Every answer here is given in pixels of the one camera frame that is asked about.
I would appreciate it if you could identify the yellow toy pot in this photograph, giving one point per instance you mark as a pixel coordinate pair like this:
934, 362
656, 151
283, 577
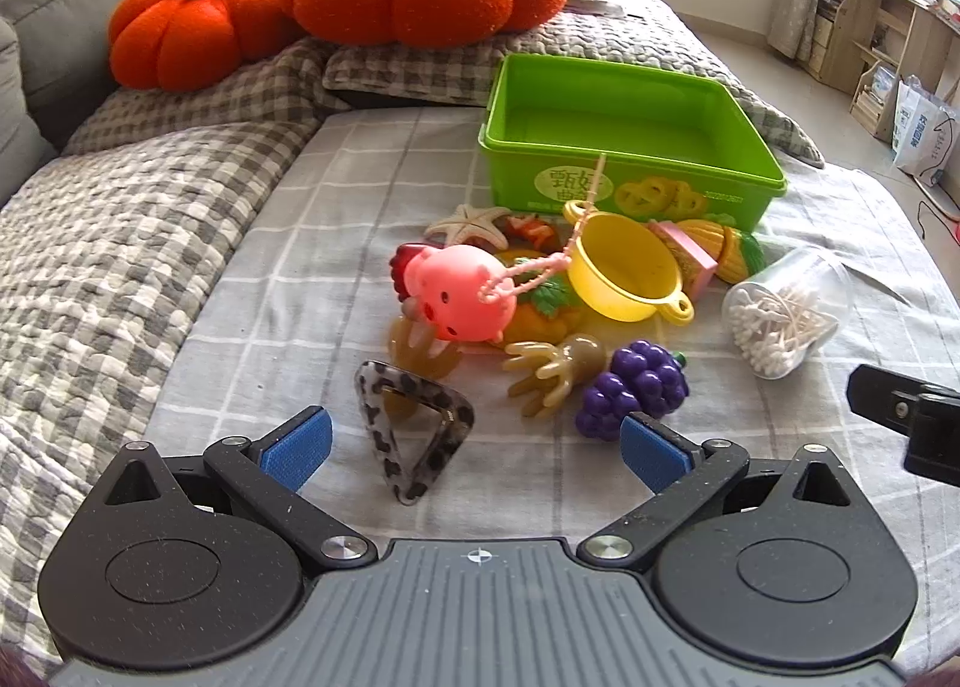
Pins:
622, 267

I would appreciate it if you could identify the toy corn cob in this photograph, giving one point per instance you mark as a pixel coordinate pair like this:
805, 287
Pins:
739, 252

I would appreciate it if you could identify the red toy crab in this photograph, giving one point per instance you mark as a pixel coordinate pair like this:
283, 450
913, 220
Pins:
532, 231

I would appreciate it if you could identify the beige toy starfish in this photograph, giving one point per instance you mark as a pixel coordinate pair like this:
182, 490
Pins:
469, 222

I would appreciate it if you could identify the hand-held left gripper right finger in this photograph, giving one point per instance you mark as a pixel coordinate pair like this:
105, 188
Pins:
649, 448

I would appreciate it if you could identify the grey gingham quilt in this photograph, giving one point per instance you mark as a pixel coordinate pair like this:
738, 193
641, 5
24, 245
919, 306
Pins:
135, 222

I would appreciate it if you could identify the white paper bag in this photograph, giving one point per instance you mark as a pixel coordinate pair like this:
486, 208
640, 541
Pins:
926, 132

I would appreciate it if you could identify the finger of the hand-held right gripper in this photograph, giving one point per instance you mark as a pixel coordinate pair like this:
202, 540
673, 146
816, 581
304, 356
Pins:
919, 417

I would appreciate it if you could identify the pink toy pig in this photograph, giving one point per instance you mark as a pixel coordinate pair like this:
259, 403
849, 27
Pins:
457, 289

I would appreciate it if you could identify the pink toy cake slice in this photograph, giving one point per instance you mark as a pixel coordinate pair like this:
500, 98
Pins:
694, 259

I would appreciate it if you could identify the amber hair claw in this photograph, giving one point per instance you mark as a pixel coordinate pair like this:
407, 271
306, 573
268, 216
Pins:
409, 353

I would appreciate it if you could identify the purple toy grapes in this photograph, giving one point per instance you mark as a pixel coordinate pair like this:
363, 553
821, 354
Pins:
637, 379

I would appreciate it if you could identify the grey gingham pillow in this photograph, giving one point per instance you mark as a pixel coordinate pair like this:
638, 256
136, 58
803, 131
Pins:
615, 34

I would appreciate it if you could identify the brown toy octopus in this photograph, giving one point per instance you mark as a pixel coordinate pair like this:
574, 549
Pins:
562, 368

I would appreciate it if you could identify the clear cotton swab jar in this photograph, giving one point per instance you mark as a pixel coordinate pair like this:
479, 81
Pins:
787, 319

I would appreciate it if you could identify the wooden bookshelf desk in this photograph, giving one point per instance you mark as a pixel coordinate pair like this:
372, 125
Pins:
885, 4

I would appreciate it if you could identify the thin wooden stick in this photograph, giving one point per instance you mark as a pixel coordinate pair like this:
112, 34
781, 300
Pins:
597, 181

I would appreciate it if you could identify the grey checked bedsheet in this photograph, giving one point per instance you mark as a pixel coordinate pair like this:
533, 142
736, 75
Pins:
315, 267

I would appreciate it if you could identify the small tomato plush cushion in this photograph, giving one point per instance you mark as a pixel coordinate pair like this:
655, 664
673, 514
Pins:
187, 19

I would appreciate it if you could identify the orange toy with green leaves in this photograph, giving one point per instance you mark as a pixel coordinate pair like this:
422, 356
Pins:
544, 323

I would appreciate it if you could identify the green plastic box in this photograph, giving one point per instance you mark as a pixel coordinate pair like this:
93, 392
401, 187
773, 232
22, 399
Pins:
600, 109

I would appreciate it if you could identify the leopard print hair clip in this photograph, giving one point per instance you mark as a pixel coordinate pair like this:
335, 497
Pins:
382, 439

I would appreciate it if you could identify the grey sofa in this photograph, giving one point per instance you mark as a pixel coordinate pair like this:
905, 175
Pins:
52, 4

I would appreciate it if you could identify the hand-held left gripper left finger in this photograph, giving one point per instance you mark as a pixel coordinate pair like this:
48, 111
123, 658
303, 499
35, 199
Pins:
300, 448

